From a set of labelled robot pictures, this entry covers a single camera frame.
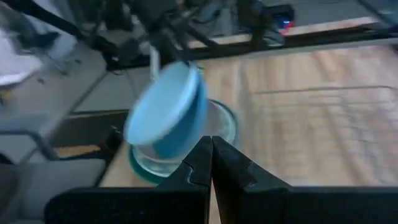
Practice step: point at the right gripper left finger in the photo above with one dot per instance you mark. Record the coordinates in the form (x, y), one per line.
(199, 168)

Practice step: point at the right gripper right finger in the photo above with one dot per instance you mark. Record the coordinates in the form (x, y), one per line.
(233, 171)

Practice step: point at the plain teal plate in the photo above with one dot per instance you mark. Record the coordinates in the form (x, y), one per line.
(141, 171)

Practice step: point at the light blue plate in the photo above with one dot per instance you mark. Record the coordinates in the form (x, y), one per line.
(161, 105)

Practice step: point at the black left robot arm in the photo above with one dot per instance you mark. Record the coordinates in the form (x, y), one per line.
(161, 25)

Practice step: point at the grey chair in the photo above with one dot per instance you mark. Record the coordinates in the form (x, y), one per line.
(62, 180)

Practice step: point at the black box with coloured lights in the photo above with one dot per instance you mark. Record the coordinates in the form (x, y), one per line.
(276, 21)

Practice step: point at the black aluminium rig frame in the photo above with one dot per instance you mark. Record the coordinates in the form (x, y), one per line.
(311, 43)

